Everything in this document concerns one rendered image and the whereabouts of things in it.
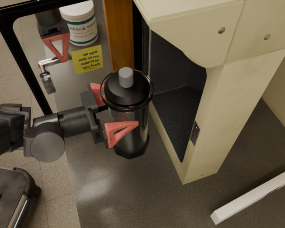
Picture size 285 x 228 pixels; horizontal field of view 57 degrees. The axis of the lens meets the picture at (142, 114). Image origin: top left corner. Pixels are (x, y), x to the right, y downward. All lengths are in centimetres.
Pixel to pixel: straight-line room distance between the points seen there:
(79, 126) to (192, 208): 40
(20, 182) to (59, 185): 29
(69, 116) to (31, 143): 10
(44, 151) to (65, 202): 133
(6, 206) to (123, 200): 99
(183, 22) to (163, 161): 57
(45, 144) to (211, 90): 30
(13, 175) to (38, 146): 123
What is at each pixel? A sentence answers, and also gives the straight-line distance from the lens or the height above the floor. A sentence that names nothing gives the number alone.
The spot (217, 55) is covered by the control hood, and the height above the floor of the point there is 143.
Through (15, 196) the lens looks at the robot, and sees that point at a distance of 166.
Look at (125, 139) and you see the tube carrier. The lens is 61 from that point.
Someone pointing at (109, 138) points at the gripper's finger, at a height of 120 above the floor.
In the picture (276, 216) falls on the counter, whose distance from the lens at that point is 84.
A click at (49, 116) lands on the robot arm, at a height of 124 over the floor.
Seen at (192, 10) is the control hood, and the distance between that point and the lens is 31.
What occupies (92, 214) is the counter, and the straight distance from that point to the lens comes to 77.
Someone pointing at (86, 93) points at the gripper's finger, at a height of 124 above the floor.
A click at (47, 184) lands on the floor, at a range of 189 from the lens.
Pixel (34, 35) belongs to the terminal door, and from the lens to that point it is 62.
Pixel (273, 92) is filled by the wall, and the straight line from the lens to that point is 103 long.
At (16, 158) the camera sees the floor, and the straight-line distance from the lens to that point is 205.
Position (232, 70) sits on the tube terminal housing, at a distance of 41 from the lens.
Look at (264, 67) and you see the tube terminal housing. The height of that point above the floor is 138.
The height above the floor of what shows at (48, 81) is 120.
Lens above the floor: 167
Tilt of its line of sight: 55 degrees down
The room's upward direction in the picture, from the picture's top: straight up
